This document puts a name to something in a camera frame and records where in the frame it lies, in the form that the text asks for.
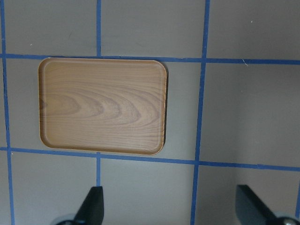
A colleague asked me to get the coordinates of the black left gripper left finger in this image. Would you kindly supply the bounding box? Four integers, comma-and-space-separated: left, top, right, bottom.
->
73, 186, 104, 225

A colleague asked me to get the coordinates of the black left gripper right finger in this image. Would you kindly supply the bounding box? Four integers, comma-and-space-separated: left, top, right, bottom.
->
235, 185, 277, 225

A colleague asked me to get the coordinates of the wooden tray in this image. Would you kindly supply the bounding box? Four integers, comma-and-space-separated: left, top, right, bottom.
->
38, 58, 168, 155

